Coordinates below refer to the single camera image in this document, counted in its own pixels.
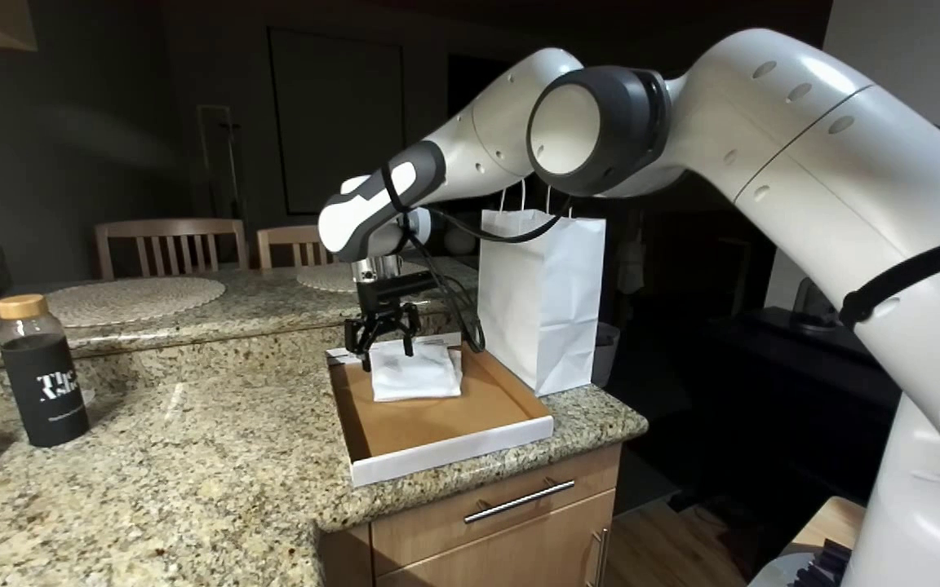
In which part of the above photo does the wooden kitchen cabinet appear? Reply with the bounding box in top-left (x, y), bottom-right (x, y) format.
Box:
top-left (317, 439), bottom-right (627, 587)

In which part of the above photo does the dark framed wall panel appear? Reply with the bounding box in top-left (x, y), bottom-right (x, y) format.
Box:
top-left (265, 26), bottom-right (412, 217)

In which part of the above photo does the white paper napkin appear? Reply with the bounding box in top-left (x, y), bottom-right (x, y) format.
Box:
top-left (367, 336), bottom-right (467, 404)

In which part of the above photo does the round beige placemat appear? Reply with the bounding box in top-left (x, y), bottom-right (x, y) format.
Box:
top-left (42, 274), bottom-right (230, 329)
top-left (294, 256), bottom-right (374, 296)

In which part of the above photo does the wooden slat-back chair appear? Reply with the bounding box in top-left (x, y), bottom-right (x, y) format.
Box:
top-left (93, 216), bottom-right (253, 284)
top-left (255, 222), bottom-right (332, 274)

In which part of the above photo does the dark low sideboard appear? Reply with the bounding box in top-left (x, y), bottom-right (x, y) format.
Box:
top-left (703, 308), bottom-right (907, 509)

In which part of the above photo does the light wooden board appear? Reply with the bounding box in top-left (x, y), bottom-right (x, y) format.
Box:
top-left (786, 493), bottom-right (869, 553)

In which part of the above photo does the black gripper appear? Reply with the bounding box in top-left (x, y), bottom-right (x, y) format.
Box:
top-left (344, 268), bottom-right (442, 373)

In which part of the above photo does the silver cabinet door handle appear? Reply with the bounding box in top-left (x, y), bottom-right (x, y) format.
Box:
top-left (583, 525), bottom-right (613, 587)

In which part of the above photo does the silver drawer bar handle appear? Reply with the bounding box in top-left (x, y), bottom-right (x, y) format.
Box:
top-left (460, 476), bottom-right (583, 527)

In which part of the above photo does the black sleeved bottle wooden lid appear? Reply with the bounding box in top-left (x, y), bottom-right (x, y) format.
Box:
top-left (0, 291), bottom-right (96, 450)

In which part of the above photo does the white and brown cardboard tray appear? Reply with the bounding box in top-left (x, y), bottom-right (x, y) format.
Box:
top-left (323, 329), bottom-right (558, 490)

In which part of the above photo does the white paper bag with handles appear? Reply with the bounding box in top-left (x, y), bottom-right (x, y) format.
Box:
top-left (473, 177), bottom-right (610, 398)

